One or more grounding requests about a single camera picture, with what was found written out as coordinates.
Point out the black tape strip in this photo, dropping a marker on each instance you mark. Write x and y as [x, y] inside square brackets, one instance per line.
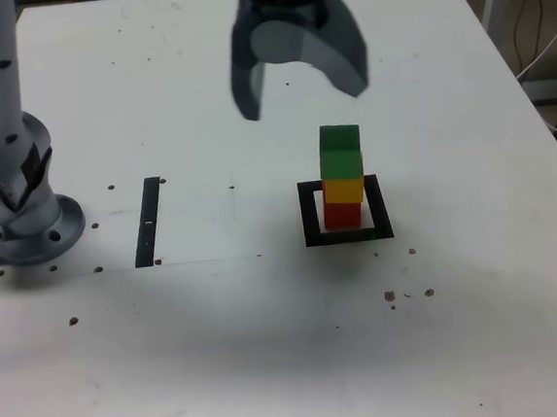
[147, 225]

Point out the red cube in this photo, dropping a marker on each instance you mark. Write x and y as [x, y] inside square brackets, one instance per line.
[342, 215]

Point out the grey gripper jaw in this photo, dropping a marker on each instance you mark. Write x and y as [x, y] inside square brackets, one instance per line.
[341, 56]
[245, 84]

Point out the green cube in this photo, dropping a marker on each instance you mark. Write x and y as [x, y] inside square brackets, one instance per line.
[340, 156]

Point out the black tape square outline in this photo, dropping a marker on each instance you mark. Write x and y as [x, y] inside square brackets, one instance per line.
[349, 237]

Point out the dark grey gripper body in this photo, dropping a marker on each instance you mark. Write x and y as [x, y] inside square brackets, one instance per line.
[290, 12]

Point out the yellow cube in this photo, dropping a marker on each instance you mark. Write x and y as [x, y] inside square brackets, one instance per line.
[345, 190]

